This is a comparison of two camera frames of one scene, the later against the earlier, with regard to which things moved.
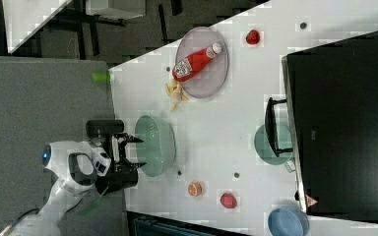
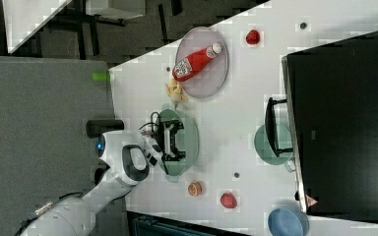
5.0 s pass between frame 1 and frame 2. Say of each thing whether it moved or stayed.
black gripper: moved
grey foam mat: stayed
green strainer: moved
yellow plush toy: stayed
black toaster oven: stayed
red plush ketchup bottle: stayed
